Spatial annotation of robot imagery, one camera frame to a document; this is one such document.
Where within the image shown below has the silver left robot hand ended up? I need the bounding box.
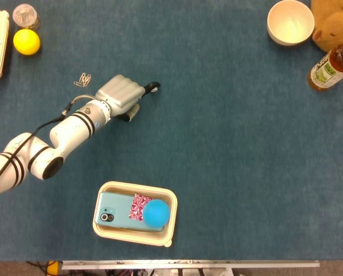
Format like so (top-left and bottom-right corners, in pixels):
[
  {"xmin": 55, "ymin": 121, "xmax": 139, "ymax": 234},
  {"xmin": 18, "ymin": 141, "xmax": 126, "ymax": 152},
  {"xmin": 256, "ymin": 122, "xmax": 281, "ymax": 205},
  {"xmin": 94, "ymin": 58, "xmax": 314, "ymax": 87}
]
[{"xmin": 96, "ymin": 74, "xmax": 161, "ymax": 123}]

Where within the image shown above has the yellow ball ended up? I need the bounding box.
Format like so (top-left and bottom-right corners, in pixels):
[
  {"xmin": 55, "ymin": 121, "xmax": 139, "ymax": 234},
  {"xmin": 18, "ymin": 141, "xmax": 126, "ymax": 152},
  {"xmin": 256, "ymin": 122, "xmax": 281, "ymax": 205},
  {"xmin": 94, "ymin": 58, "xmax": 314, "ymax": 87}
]
[{"xmin": 13, "ymin": 28, "xmax": 41, "ymax": 56}]

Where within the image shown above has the teal smartphone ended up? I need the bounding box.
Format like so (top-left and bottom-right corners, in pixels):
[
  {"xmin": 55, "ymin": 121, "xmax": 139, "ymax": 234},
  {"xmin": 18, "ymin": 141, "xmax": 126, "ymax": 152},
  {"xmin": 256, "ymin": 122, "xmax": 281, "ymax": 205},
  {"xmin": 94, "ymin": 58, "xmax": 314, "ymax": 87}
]
[{"xmin": 94, "ymin": 191, "xmax": 169, "ymax": 232}]

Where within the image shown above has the teal felt table cloth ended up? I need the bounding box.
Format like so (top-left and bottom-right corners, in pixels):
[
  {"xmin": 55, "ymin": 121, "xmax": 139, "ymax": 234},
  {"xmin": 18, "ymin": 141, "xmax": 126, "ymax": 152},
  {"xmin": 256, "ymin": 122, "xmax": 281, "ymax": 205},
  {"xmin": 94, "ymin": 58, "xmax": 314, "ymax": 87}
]
[{"xmin": 0, "ymin": 0, "xmax": 343, "ymax": 262}]

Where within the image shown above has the clear plastic jar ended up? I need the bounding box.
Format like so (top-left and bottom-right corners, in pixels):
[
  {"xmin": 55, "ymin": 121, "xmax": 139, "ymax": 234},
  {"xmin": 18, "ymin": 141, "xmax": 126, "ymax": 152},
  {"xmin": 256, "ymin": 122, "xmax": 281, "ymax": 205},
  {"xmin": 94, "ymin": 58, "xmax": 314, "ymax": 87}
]
[{"xmin": 12, "ymin": 3, "xmax": 41, "ymax": 31}]

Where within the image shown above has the blue ball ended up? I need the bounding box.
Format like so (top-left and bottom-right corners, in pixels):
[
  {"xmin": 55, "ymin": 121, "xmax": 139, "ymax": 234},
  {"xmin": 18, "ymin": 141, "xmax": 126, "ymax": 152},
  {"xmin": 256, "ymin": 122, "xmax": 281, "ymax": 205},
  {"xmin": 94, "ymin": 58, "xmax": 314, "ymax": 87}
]
[{"xmin": 142, "ymin": 199, "xmax": 172, "ymax": 227}]

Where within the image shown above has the beige open food tray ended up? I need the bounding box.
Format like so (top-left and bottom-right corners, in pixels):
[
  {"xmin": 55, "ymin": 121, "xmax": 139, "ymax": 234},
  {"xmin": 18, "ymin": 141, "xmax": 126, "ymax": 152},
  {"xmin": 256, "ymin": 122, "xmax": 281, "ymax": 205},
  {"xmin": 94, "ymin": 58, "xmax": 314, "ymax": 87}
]
[{"xmin": 92, "ymin": 181, "xmax": 178, "ymax": 248}]

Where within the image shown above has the white bowl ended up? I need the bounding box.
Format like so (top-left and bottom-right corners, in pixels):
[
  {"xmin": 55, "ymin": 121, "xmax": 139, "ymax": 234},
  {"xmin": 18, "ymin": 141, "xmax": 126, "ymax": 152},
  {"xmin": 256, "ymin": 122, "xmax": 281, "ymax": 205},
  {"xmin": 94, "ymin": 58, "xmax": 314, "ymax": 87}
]
[{"xmin": 266, "ymin": 0, "xmax": 315, "ymax": 47}]

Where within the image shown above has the yellow plastic object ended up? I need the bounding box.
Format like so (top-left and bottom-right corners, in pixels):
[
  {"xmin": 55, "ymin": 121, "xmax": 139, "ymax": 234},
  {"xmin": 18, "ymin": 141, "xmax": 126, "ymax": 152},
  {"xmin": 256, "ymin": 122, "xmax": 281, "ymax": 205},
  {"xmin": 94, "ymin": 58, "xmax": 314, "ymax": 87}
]
[{"xmin": 47, "ymin": 260, "xmax": 60, "ymax": 276}]

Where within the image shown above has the tea bottle with green label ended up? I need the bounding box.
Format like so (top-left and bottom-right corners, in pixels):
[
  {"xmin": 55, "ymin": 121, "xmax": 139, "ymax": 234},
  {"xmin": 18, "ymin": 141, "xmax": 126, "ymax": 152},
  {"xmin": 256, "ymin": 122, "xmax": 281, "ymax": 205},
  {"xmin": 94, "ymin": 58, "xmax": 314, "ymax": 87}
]
[{"xmin": 307, "ymin": 41, "xmax": 343, "ymax": 92}]

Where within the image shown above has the brown plush toy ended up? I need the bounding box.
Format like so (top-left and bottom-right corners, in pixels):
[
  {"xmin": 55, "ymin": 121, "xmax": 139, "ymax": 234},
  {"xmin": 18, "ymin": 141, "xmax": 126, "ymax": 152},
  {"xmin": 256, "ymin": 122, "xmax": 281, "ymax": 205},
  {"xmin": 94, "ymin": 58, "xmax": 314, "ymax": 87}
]
[{"xmin": 311, "ymin": 0, "xmax": 343, "ymax": 52}]

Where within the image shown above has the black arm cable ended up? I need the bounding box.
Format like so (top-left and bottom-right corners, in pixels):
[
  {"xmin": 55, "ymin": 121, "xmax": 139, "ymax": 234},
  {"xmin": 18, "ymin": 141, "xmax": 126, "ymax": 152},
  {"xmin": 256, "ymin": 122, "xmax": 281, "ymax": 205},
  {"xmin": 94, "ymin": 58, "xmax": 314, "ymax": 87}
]
[{"xmin": 0, "ymin": 94, "xmax": 99, "ymax": 185}]

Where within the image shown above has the aluminium frame rail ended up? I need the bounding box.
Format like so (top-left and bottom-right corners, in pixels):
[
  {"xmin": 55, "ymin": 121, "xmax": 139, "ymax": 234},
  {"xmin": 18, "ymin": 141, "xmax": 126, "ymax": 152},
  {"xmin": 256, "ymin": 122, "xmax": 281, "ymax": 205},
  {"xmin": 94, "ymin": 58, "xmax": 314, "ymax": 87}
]
[{"xmin": 61, "ymin": 260, "xmax": 321, "ymax": 270}]

